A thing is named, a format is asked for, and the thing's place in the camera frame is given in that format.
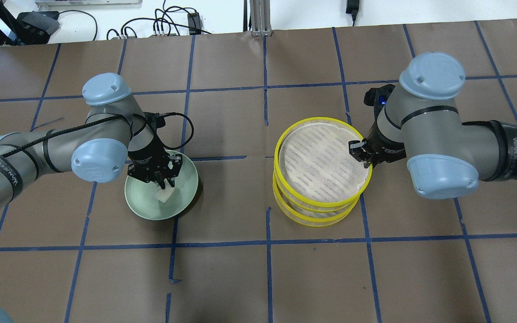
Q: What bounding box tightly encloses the aluminium frame post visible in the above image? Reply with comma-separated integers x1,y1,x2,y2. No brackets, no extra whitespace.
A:
250,0,272,37

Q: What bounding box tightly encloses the black tripod mount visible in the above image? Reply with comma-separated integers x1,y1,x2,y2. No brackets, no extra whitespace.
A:
0,0,60,46

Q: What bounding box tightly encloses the light green plate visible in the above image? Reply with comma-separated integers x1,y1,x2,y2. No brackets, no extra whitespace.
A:
124,153,199,220

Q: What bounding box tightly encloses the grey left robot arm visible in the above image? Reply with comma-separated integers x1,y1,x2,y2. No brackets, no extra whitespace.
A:
0,72,184,208

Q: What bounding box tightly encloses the white mesh steamer cloth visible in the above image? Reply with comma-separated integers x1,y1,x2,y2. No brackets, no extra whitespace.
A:
278,123,371,203

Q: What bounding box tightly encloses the yellow rimmed bottom steamer tray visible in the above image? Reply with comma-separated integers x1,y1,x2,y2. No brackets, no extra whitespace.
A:
272,179,359,227

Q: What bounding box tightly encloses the white steamed bun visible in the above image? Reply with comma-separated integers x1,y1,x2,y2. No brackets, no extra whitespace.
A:
154,186,176,204

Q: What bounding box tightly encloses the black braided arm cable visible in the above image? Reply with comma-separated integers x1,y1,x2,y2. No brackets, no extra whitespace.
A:
0,111,194,171

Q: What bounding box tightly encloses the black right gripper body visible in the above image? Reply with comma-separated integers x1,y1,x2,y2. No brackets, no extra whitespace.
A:
348,136,407,168

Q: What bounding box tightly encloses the black power adapter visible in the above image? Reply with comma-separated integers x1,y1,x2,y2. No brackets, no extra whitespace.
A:
187,13,203,35

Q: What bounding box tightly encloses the black cable bundle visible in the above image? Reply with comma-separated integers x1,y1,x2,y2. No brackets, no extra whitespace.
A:
106,0,214,41

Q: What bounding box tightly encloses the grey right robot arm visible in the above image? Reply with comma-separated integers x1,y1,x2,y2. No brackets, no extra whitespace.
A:
348,52,517,200

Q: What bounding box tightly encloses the black hanging plug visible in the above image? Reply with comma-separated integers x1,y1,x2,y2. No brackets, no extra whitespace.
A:
345,0,360,25

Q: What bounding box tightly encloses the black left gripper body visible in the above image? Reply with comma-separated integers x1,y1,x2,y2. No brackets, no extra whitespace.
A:
127,151,183,184

